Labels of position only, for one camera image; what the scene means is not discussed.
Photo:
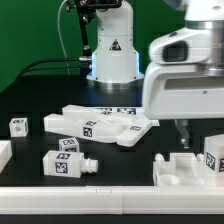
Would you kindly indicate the white front border rail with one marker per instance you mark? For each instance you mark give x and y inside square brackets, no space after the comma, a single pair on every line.
[112,200]

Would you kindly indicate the small white tagged cube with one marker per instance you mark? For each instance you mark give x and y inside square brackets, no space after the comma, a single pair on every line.
[69,144]

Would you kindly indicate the white left border block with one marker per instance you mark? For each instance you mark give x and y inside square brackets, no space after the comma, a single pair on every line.
[5,153]

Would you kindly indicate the black camera stand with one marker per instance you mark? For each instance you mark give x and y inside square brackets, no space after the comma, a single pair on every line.
[86,11]

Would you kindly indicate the white chair seat block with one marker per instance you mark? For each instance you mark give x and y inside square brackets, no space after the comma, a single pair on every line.
[182,169]

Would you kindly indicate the white flat chair panel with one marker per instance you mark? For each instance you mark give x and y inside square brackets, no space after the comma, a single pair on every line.
[120,115]

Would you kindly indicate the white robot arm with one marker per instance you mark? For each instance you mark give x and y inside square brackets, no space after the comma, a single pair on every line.
[116,63]

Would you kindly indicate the white chair back frame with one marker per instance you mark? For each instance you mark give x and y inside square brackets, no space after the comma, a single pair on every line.
[99,131]

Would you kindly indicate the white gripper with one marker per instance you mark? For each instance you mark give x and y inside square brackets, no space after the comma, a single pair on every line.
[177,84]

